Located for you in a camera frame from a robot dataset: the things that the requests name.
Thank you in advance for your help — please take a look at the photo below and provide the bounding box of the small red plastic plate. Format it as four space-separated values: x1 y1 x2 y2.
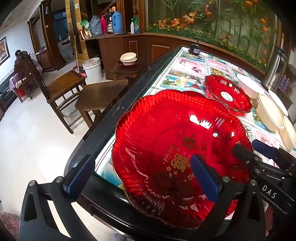
204 74 253 113

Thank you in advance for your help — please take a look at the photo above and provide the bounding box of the artificial flower display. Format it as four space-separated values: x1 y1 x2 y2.
147 0 281 70

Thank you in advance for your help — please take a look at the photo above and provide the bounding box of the wooden chair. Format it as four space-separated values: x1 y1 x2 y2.
20 52 86 134

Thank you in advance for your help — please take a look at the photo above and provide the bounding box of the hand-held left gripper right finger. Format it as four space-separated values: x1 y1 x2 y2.
190 154 266 241

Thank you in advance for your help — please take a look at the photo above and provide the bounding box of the dark red plate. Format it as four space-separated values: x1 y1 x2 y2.
117 59 139 68

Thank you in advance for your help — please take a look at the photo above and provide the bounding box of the stainless steel thermos jug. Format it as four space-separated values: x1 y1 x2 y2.
264 46 288 93

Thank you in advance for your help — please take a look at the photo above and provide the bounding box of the broom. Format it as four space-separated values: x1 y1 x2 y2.
73 35 79 68

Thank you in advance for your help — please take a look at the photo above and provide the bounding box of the large red plastic plate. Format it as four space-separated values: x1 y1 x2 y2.
111 90 253 229

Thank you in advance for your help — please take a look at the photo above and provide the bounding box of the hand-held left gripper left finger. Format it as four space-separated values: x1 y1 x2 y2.
20 154 96 241

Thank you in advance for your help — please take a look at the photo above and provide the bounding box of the square wooden stool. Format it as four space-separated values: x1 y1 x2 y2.
74 79 129 129

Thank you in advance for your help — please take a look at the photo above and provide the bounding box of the blue thermos flask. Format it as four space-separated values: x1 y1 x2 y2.
112 9 123 33

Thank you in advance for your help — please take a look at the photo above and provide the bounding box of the cream plastic bowl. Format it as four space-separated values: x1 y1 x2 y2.
256 94 285 132
280 116 296 151

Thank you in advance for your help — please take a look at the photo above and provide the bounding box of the small black motor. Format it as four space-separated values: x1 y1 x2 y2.
189 42 202 55

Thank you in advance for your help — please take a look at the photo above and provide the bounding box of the stack of cream bowls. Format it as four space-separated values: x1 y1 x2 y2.
120 52 137 66

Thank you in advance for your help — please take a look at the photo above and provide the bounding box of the black thermos flask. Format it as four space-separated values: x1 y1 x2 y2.
105 11 114 33

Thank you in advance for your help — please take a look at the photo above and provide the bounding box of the small wooden side table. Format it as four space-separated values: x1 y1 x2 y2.
111 62 142 81

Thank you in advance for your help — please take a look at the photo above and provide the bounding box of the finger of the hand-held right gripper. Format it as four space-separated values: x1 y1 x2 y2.
252 139 281 161
232 144 262 171

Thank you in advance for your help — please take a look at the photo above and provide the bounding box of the framed wall picture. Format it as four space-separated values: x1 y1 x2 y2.
0 37 10 65

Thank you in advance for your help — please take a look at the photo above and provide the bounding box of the black rimmed dining table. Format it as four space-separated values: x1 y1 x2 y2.
65 45 296 241

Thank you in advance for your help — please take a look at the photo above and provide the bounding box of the pink thermos flask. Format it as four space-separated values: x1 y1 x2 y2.
100 16 108 35

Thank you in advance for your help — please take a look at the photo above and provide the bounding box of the white plastic bucket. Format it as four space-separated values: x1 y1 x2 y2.
83 58 103 84

